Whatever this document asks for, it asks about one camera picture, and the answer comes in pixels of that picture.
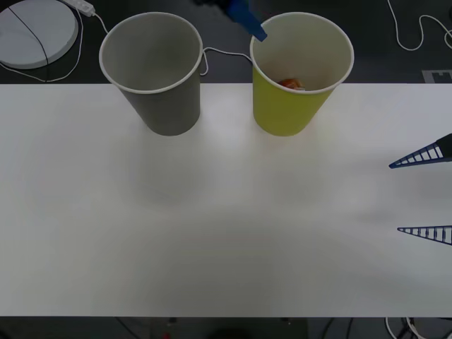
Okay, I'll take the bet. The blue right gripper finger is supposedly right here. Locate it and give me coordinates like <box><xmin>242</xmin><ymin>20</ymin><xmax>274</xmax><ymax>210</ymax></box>
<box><xmin>388</xmin><ymin>133</ymin><xmax>452</xmax><ymax>170</ymax></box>
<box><xmin>397</xmin><ymin>225</ymin><xmax>452</xmax><ymax>246</ymax></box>

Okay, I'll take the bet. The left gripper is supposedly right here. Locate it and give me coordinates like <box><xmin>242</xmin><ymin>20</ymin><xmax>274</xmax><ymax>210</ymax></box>
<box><xmin>193</xmin><ymin>0</ymin><xmax>268</xmax><ymax>42</ymax></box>

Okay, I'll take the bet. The red drink can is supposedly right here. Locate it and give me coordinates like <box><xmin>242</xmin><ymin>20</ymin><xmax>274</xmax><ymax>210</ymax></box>
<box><xmin>277</xmin><ymin>78</ymin><xmax>306</xmax><ymax>93</ymax></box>

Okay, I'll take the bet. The yellow-green plastic bin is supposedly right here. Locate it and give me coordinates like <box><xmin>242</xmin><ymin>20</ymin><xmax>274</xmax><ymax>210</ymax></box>
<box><xmin>249</xmin><ymin>12</ymin><xmax>355</xmax><ymax>138</ymax></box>

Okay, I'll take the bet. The grey plastic bin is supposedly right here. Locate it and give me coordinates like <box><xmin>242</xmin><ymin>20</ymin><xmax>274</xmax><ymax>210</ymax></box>
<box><xmin>98</xmin><ymin>12</ymin><xmax>204</xmax><ymax>137</ymax></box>

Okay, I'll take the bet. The white power strip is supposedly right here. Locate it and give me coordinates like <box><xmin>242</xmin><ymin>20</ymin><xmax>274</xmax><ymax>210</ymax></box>
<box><xmin>58</xmin><ymin>0</ymin><xmax>95</xmax><ymax>17</ymax></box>

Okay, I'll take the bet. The round pale grey disc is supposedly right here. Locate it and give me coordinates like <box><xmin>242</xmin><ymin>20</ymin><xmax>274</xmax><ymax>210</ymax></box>
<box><xmin>0</xmin><ymin>0</ymin><xmax>79</xmax><ymax>70</ymax></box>

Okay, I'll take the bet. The white power strip cable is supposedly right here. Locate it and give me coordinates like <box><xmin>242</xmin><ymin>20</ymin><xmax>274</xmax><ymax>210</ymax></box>
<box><xmin>92</xmin><ymin>12</ymin><xmax>254</xmax><ymax>77</ymax></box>

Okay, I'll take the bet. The white cable bundle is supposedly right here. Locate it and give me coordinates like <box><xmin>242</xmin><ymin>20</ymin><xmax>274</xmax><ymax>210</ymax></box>
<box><xmin>383</xmin><ymin>316</ymin><xmax>427</xmax><ymax>339</ymax></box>

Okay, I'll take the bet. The white looping cable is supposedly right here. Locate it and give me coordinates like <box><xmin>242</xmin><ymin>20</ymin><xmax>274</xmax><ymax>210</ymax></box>
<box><xmin>386</xmin><ymin>0</ymin><xmax>452</xmax><ymax>52</ymax></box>

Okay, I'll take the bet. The thin white cable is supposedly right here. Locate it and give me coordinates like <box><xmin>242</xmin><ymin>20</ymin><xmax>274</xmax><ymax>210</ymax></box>
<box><xmin>0</xmin><ymin>6</ymin><xmax>85</xmax><ymax>84</ymax></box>

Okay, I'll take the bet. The thin black cable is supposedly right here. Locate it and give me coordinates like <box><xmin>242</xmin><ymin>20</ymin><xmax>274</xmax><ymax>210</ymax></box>
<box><xmin>7</xmin><ymin>6</ymin><xmax>49</xmax><ymax>84</ymax></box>

